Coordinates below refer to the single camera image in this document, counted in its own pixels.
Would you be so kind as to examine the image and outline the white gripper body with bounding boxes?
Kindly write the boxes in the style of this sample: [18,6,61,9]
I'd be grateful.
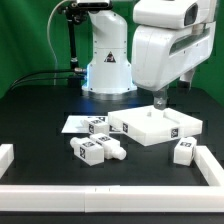
[131,23,214,91]

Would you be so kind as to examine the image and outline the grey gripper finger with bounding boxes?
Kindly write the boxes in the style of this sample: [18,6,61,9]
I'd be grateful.
[180,69,194,83]
[153,86,168,110]

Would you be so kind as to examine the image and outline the white square tabletop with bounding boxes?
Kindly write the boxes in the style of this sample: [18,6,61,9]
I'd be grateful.
[108,106,203,146]

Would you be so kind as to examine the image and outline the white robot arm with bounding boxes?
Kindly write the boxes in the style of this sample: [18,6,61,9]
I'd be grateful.
[78,0,218,110]

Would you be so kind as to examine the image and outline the white tag sheet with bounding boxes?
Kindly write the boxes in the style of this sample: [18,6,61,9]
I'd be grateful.
[61,115,123,135]

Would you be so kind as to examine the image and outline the white U-shaped fence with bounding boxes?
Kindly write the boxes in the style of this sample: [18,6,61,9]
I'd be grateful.
[0,146,224,212]

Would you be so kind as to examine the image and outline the overhead camera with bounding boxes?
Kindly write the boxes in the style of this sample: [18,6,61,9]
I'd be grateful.
[77,0,112,10]

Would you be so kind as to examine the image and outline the black camera stand pole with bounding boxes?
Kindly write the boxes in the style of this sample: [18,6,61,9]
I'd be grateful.
[57,2,87,89]

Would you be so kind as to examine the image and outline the white cable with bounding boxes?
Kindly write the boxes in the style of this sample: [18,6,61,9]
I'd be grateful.
[46,0,70,87]

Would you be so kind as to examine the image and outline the black cables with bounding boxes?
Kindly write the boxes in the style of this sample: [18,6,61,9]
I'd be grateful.
[8,68,87,92]

